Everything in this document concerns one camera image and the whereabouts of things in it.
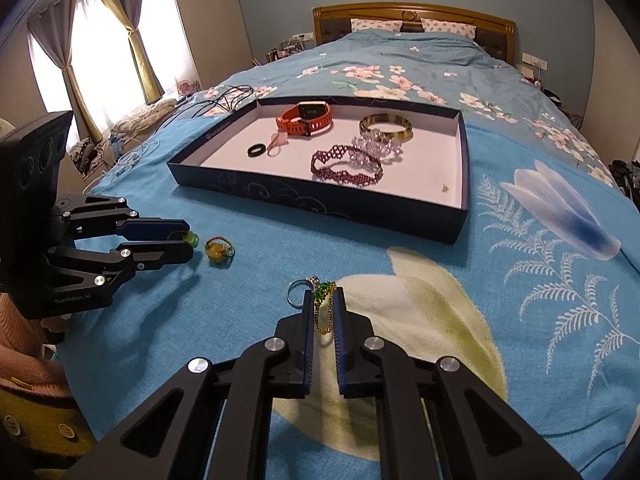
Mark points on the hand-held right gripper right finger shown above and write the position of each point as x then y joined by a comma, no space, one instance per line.
340,345

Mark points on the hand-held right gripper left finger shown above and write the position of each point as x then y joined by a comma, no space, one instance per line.
309,345

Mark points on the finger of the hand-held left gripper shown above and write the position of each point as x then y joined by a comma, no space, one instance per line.
150,228
150,255

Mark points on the dark blue shallow box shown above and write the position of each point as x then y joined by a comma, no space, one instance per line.
425,170

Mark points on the red smart watch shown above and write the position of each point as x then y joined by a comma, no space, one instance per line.
320,117

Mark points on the amber bangle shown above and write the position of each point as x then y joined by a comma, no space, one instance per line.
392,135

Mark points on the person's left forearm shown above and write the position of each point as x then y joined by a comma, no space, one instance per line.
25,360

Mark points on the person's left hand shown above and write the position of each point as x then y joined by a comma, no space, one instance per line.
54,329

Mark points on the blue flower print blanket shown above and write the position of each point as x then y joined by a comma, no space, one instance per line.
175,320

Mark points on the pile of white clothes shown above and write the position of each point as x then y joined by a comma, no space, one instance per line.
142,116

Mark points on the small pink fan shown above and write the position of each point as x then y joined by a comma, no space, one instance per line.
186,88

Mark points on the yellow and grey curtain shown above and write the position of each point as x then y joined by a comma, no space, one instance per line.
135,35

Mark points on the yellow garment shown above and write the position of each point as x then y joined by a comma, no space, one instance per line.
45,430

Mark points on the beige tall cabinet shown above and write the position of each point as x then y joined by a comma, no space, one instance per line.
215,20

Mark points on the nightstand clutter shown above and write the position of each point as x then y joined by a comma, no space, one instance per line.
282,52

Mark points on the blue floral duvet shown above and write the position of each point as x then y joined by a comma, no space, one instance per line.
425,60

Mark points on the spotted pillow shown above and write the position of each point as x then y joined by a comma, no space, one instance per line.
375,25
447,27

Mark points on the wooden headboard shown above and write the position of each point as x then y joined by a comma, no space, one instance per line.
400,10

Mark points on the pile of dark clothes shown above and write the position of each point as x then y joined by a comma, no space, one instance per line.
627,177

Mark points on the white wall socket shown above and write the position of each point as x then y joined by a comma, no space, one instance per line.
303,37
534,61

